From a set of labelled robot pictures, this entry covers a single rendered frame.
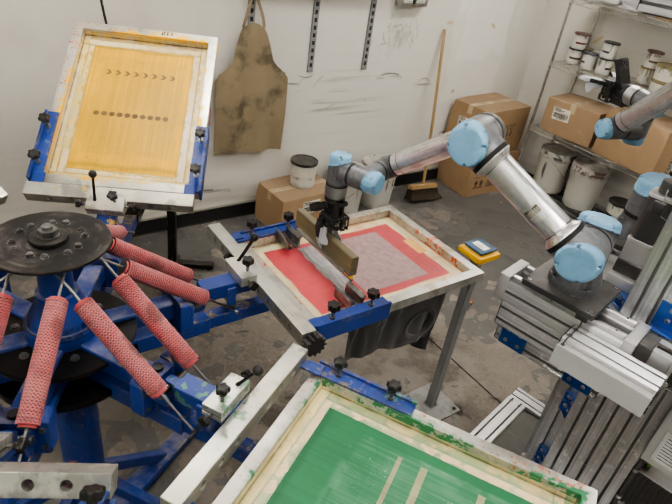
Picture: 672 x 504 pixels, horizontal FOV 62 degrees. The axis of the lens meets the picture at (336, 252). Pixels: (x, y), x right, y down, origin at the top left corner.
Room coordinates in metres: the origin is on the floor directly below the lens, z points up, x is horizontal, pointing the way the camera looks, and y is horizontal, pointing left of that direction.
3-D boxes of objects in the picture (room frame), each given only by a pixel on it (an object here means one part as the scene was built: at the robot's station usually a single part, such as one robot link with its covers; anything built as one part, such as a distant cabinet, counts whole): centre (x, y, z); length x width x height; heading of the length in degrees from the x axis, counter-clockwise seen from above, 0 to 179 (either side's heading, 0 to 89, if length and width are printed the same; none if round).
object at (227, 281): (1.48, 0.34, 1.02); 0.17 x 0.06 x 0.05; 129
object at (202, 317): (1.56, 0.24, 0.89); 1.24 x 0.06 x 0.06; 129
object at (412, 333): (1.73, -0.25, 0.79); 0.46 x 0.09 x 0.33; 129
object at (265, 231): (1.90, 0.27, 0.98); 0.30 x 0.05 x 0.07; 129
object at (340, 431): (0.85, -0.12, 1.05); 1.08 x 0.61 x 0.23; 69
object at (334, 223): (1.70, 0.03, 1.23); 0.09 x 0.08 x 0.12; 39
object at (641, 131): (2.11, -1.03, 1.56); 0.11 x 0.08 x 0.11; 115
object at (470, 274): (1.84, -0.09, 0.97); 0.79 x 0.58 x 0.04; 129
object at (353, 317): (1.47, -0.08, 0.98); 0.30 x 0.05 x 0.07; 129
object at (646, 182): (1.83, -1.04, 1.42); 0.13 x 0.12 x 0.14; 115
